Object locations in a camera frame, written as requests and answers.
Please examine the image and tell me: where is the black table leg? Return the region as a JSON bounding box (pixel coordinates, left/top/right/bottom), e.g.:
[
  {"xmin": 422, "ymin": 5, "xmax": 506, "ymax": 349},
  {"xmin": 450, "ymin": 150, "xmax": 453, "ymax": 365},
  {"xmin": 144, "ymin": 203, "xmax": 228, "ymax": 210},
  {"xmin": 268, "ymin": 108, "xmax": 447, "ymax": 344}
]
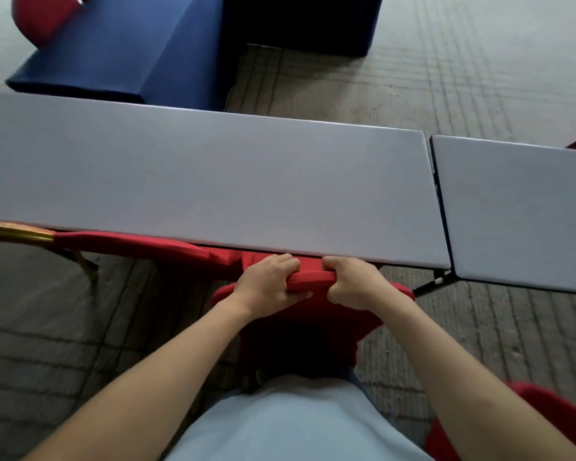
[{"xmin": 412, "ymin": 269, "xmax": 460, "ymax": 298}]

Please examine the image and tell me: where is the light blue shirt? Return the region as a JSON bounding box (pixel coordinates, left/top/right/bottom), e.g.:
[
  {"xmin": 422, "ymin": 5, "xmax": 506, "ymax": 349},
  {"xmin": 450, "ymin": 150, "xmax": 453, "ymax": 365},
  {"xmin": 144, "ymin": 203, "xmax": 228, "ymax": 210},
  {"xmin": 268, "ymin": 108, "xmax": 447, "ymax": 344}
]
[{"xmin": 165, "ymin": 374, "xmax": 436, "ymax": 461}]

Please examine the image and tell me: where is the person's right forearm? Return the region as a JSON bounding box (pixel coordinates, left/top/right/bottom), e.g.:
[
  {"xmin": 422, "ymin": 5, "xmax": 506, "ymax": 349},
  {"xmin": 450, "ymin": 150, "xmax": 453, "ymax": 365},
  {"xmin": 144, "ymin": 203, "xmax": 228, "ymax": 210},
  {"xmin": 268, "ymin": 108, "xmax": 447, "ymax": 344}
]
[{"xmin": 369, "ymin": 289, "xmax": 576, "ymax": 461}]

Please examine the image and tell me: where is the dark navy cloth-covered table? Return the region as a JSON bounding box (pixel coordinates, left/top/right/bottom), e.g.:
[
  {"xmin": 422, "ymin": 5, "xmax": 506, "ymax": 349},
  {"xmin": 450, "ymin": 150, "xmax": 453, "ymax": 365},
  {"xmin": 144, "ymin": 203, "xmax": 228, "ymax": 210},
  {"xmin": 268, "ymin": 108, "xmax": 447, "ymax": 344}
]
[{"xmin": 222, "ymin": 0, "xmax": 385, "ymax": 58}]

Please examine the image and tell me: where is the person's left forearm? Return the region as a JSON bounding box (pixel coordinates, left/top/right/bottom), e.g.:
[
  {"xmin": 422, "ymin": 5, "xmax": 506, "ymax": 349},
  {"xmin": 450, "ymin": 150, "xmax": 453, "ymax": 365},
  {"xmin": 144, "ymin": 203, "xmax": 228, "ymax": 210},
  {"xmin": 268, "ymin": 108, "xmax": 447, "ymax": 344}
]
[{"xmin": 23, "ymin": 298, "xmax": 251, "ymax": 461}]

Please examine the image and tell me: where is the person's left hand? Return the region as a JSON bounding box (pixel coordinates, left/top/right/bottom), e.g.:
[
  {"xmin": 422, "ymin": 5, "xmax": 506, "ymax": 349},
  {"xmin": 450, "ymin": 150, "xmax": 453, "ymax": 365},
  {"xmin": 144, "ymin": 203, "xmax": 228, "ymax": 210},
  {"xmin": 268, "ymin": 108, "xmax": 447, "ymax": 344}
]
[{"xmin": 229, "ymin": 253, "xmax": 314, "ymax": 322}]

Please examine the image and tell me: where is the person's right hand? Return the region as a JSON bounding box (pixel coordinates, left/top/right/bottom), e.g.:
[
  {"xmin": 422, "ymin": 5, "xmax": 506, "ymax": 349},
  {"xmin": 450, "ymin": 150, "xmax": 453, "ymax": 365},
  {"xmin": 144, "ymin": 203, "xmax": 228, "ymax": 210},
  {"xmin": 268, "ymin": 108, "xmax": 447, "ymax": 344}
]
[{"xmin": 322, "ymin": 255, "xmax": 395, "ymax": 312}]

